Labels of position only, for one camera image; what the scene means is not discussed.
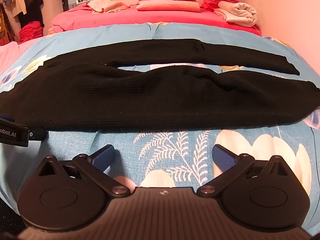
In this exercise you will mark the black knit pants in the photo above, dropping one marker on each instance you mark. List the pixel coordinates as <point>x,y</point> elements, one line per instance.
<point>150,100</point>

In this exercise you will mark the pink bedsheet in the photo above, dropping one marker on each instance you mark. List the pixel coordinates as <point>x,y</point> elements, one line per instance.
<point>162,17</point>

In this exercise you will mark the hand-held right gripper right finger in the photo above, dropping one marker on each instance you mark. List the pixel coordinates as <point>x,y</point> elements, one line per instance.
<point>223,158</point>

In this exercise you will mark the cream towel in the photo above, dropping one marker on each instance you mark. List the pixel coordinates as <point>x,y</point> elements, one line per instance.
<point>110,6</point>

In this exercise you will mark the white folded blanket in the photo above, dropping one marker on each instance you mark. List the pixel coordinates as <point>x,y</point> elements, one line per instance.
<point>240,13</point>

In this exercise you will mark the blue floral blanket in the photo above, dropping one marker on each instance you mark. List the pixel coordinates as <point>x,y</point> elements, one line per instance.
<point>175,142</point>

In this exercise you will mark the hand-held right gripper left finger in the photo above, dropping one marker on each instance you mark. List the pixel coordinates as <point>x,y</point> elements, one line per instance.
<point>103,158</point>

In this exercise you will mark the stack of red folded clothes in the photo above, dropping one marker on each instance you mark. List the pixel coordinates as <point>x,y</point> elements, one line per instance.
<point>31,31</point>

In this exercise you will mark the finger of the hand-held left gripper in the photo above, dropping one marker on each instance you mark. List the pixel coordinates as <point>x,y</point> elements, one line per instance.
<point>6,118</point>

